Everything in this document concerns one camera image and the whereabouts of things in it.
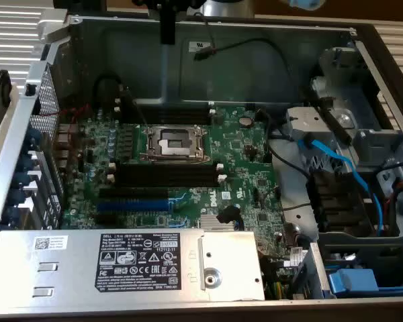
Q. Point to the blue disk bay latch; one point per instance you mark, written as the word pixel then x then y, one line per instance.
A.
pixel 352 281

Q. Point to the black ribbed plastic bracket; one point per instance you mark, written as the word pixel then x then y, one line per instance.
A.
pixel 332 201

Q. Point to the black power supply label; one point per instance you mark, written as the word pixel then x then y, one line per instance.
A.
pixel 139 261

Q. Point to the silver USB port block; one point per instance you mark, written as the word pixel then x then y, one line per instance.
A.
pixel 64 160

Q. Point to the coin cell battery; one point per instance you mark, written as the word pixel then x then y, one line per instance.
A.
pixel 245 120

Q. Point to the white board barcode sticker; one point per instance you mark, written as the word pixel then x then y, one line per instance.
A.
pixel 225 195

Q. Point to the silver chipset heatsink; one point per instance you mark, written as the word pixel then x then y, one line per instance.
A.
pixel 216 222

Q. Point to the silver power supply unit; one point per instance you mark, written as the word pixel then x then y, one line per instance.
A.
pixel 70 278

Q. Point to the short black expansion slot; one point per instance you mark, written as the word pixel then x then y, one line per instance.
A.
pixel 105 219

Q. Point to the RAM slot white latches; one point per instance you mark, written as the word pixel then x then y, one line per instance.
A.
pixel 174 104
pixel 168 171
pixel 174 115

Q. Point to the white paper tag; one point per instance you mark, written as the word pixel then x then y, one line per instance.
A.
pixel 295 255

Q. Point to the long black expansion slot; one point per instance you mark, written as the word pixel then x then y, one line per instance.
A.
pixel 134 192

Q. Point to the black case clip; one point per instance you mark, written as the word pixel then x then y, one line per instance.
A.
pixel 29 90

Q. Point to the thin socket locking lever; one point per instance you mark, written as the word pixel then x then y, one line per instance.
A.
pixel 142 115
pixel 174 162

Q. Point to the green motherboard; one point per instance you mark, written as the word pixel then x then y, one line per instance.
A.
pixel 235 161

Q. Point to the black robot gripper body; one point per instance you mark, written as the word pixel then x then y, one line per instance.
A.
pixel 167 27

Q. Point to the blue expansion slot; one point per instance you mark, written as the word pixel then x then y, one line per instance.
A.
pixel 131 205

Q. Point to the grey metal PC case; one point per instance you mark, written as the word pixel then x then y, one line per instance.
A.
pixel 221 77

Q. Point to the silver ethernet port block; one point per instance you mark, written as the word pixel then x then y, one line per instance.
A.
pixel 65 129

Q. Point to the white certification sticker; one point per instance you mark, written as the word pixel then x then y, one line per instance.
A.
pixel 199 46

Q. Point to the white QR code sticker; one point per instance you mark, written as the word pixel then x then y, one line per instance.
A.
pixel 50 243

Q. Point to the silver stacked port block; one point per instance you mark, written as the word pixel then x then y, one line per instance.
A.
pixel 64 143

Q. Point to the silver disk bay cage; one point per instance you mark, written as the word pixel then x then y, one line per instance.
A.
pixel 342 63

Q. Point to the CPU socket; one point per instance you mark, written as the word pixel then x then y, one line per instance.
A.
pixel 173 141

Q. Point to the black RAM slots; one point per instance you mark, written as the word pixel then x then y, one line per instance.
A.
pixel 168 182

